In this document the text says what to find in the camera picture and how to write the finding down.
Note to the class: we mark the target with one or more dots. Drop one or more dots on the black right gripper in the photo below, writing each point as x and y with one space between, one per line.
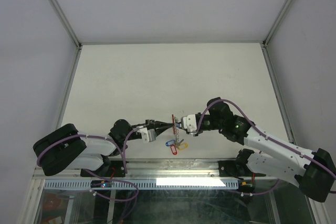
195 134

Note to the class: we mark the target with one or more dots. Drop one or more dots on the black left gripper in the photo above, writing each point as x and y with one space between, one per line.
159 127

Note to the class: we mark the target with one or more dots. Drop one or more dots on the blue key tag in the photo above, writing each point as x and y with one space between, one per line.
169 143

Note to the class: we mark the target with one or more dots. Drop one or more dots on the red key tag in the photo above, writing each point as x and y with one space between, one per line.
173 149

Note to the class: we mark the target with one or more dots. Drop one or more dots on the yellow key tag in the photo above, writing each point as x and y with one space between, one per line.
182 146

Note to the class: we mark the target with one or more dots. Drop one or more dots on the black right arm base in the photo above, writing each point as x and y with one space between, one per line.
229 168

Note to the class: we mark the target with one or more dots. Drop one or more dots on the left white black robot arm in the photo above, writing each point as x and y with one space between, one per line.
67 148

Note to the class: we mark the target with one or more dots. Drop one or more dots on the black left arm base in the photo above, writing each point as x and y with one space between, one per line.
105 167

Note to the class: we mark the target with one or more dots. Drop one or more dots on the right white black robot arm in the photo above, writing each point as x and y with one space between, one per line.
313 172

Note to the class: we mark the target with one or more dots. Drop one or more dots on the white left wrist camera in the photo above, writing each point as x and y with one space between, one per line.
147 135

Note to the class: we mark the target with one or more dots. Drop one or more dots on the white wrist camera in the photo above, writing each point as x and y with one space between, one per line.
147 135
189 124

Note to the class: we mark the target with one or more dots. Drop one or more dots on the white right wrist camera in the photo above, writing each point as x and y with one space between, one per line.
189 124

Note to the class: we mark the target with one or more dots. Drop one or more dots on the aluminium front rail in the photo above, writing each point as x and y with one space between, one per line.
168 167

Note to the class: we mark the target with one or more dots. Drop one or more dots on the perforated grey cable duct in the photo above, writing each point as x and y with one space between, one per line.
145 184

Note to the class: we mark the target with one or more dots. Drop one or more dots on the right aluminium frame post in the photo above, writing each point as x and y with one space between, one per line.
277 22

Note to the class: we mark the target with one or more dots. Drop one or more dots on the aluminium frame post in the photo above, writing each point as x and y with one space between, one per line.
65 22
277 22

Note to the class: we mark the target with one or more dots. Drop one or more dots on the left aluminium frame post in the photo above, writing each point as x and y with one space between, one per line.
65 22

